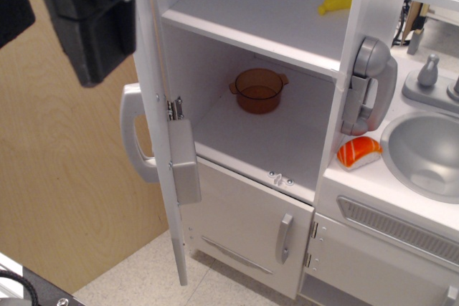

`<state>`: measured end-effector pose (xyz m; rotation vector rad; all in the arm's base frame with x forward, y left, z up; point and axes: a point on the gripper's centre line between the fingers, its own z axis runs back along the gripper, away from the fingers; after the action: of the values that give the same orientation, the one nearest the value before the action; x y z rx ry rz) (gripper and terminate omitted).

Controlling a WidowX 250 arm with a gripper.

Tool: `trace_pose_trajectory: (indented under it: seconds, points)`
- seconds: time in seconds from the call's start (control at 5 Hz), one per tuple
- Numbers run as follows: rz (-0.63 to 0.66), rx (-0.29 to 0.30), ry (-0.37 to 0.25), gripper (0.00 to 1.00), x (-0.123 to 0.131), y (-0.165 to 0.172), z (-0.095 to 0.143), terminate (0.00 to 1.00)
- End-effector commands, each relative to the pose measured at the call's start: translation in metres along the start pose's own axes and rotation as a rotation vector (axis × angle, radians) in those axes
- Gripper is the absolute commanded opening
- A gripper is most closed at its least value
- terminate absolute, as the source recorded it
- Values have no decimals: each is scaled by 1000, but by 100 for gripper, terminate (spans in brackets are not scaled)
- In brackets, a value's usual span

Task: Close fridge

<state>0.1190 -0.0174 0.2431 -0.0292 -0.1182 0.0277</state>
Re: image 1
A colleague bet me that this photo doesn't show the wooden sticks in background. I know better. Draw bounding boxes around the wooden sticks in background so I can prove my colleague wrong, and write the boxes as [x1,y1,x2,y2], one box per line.
[392,0,430,55]

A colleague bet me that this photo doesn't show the salmon sushi toy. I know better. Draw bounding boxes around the salmon sushi toy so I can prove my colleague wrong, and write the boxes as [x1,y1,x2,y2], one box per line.
[336,136,383,171]

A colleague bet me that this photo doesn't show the white fridge door handle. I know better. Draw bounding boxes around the white fridge door handle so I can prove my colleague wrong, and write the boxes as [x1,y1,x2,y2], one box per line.
[120,83,159,183]

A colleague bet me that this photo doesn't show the white toy fridge door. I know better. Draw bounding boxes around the white toy fridge door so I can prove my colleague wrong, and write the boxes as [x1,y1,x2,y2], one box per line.
[134,0,188,286]

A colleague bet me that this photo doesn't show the white toy fridge cabinet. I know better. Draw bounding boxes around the white toy fridge cabinet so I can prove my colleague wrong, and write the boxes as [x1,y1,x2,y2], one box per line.
[146,0,403,300]

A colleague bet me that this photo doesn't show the grey vent grille panel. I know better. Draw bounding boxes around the grey vent grille panel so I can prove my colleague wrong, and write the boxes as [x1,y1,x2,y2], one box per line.
[336,196,458,266]

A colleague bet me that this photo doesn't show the white lower freezer door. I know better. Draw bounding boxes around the white lower freezer door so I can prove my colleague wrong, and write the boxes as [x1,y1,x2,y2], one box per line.
[181,158,313,299]

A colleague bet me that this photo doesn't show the orange translucent toy pot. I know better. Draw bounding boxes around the orange translucent toy pot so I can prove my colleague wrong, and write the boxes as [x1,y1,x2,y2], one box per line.
[229,68,289,115]

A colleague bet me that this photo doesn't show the white door latch clip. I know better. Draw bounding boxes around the white door latch clip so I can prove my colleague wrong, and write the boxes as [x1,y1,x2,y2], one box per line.
[268,171,295,186]

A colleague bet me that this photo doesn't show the grey freezer door handle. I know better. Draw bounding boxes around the grey freezer door handle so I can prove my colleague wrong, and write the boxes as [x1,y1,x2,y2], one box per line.
[275,214,293,264]

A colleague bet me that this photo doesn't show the black cable at corner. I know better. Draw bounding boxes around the black cable at corner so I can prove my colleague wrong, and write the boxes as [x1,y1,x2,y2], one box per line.
[0,269,39,306]

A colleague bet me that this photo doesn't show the white oven cabinet door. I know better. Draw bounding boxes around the white oven cabinet door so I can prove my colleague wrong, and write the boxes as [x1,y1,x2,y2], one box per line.
[306,214,458,305]

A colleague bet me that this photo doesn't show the grey toy wall phone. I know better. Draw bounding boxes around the grey toy wall phone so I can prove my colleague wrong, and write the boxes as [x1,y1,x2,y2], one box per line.
[341,37,397,136]

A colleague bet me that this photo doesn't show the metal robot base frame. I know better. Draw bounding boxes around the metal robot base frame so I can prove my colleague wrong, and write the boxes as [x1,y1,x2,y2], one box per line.
[1,253,85,306]

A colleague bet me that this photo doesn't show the yellow toy banana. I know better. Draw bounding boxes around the yellow toy banana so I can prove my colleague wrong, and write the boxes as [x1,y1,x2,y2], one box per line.
[317,0,352,16]

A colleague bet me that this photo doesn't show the grey toy faucet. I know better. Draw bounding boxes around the grey toy faucet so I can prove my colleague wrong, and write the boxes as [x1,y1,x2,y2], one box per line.
[402,54,458,114]

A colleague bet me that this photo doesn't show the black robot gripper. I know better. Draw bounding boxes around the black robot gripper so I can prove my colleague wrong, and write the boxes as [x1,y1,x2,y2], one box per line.
[1,0,136,87]

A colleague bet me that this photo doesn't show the grey toy sink basin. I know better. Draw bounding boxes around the grey toy sink basin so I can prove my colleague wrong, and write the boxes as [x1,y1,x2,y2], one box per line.
[380,112,458,204]

